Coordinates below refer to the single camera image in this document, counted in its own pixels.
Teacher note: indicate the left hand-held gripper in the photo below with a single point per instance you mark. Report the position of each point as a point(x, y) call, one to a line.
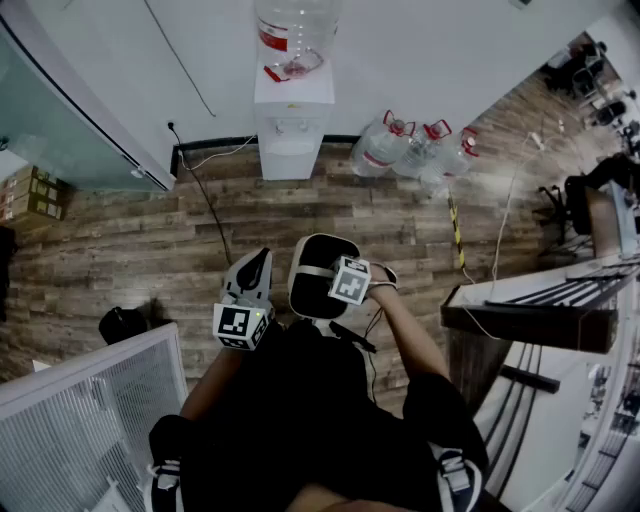
point(232, 322)

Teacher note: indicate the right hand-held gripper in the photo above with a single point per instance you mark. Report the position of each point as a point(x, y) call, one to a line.
point(350, 282)

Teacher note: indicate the person's left forearm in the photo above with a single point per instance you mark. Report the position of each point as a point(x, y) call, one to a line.
point(210, 385)

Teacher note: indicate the person's right forearm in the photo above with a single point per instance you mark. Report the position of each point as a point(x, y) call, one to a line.
point(410, 340)

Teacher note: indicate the person's black shoe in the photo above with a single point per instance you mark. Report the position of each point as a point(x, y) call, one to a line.
point(312, 295)

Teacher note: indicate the yellow black striped floor strip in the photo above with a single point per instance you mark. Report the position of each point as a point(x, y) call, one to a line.
point(456, 230)

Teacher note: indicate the white water dispenser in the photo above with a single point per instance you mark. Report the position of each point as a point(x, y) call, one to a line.
point(290, 160)

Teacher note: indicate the person's black clothing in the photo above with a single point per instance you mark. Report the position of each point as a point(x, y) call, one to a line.
point(300, 400)

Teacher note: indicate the empty clear water jug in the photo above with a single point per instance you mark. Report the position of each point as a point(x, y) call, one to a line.
point(447, 167)
point(417, 155)
point(375, 150)

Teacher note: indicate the white framed panel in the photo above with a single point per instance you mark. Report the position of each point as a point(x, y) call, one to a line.
point(75, 425)

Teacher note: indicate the stack of brown cardboard boxes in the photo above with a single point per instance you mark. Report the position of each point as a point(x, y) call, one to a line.
point(30, 200)

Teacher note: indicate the black office chair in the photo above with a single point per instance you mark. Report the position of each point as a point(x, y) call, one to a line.
point(580, 205)
point(610, 112)

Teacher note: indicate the black object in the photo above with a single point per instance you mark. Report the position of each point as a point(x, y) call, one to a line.
point(6, 270)

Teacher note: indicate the brown board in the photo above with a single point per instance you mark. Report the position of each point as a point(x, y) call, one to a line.
point(602, 225)

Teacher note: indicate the white desk with dark frame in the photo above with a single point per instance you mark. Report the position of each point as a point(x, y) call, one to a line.
point(525, 325)

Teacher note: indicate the glass door with white frame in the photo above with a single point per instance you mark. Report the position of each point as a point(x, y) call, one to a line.
point(50, 130)

